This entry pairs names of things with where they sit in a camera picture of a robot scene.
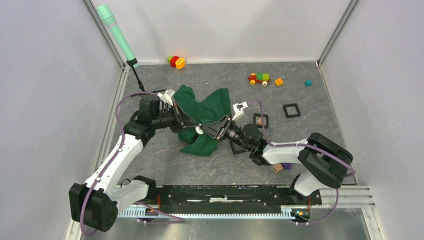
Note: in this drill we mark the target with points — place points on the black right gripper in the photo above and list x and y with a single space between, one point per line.
218 129

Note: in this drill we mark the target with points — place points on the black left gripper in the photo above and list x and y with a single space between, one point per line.
182 121

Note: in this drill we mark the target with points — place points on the green fabric garment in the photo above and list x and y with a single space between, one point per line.
213 108

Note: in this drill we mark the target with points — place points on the black display frame box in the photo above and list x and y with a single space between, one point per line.
263 117

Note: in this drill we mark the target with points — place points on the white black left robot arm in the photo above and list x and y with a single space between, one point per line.
96 203

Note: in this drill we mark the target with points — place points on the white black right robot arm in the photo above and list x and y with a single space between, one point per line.
326 163

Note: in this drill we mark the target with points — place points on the red orange green toy blocks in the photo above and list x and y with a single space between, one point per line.
176 62

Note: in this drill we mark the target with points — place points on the colourful toy brick car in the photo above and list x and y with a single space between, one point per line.
259 78

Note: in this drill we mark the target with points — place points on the tan wooden block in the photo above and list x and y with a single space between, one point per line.
278 167

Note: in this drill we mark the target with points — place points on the black tripod microphone stand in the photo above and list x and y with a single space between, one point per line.
140 79

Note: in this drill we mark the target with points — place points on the orange toy brick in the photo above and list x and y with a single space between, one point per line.
279 82

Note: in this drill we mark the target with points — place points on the purple toy block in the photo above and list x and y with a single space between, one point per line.
287 166

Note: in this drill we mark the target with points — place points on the teal small cube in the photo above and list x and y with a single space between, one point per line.
308 83

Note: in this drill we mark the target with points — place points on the mint green microphone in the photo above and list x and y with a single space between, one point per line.
107 17

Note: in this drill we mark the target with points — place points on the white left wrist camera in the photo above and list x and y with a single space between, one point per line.
167 96

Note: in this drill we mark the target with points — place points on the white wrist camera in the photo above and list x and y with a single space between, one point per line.
238 109
167 96

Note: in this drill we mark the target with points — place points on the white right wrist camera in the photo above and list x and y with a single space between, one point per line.
238 109

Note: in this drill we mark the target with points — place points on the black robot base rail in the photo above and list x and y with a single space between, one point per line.
225 199

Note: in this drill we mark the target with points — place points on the black square frame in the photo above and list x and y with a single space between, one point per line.
291 110

